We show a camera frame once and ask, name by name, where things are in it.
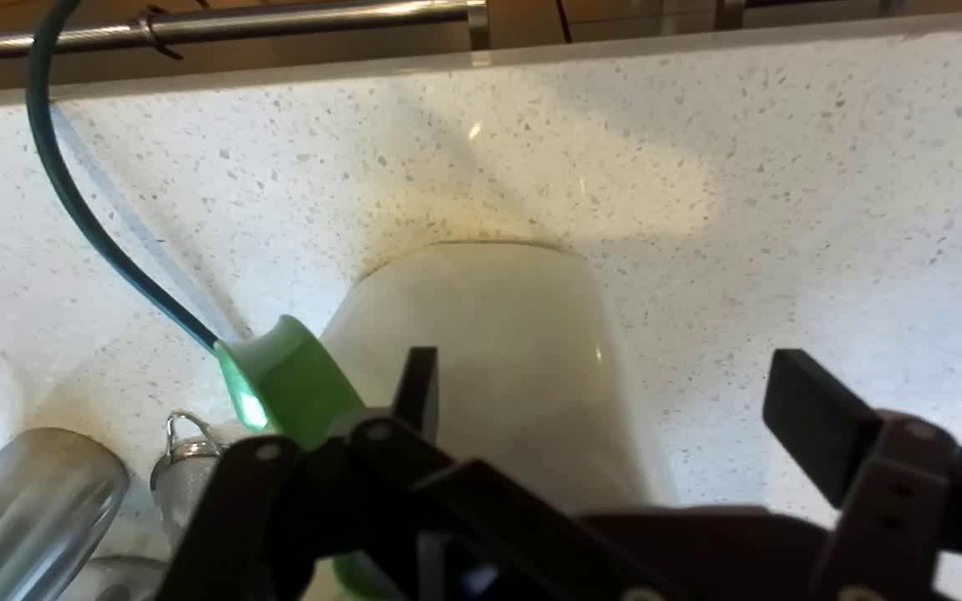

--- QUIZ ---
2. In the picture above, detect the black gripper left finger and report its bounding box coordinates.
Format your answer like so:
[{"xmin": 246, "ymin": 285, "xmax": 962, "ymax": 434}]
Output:
[{"xmin": 157, "ymin": 345, "xmax": 660, "ymax": 601}]

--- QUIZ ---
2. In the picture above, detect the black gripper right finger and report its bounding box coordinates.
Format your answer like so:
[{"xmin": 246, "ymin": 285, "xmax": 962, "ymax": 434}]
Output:
[{"xmin": 762, "ymin": 346, "xmax": 962, "ymax": 601}]

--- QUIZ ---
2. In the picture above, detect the white compost bin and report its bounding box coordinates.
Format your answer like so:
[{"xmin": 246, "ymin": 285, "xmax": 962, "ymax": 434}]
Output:
[{"xmin": 316, "ymin": 236, "xmax": 678, "ymax": 528}]

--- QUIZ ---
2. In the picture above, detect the tall stainless steel cup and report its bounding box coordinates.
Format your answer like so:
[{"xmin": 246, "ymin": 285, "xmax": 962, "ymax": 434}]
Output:
[{"xmin": 0, "ymin": 428, "xmax": 134, "ymax": 601}]

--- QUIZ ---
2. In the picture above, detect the dark brown counter cabinet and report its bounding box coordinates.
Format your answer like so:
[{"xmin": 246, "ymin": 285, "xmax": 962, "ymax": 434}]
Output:
[{"xmin": 0, "ymin": 0, "xmax": 962, "ymax": 97}]

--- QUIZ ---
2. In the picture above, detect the green bin carry handle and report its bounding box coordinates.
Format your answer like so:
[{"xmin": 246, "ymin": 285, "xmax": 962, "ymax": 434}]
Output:
[{"xmin": 210, "ymin": 314, "xmax": 400, "ymax": 601}]

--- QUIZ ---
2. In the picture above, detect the dark green cable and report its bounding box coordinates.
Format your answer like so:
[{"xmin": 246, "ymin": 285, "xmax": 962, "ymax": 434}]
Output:
[{"xmin": 24, "ymin": 0, "xmax": 224, "ymax": 352}]

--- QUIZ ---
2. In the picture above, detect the long steel drawer handle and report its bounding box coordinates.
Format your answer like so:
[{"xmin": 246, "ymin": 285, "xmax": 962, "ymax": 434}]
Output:
[{"xmin": 0, "ymin": 0, "xmax": 491, "ymax": 65}]

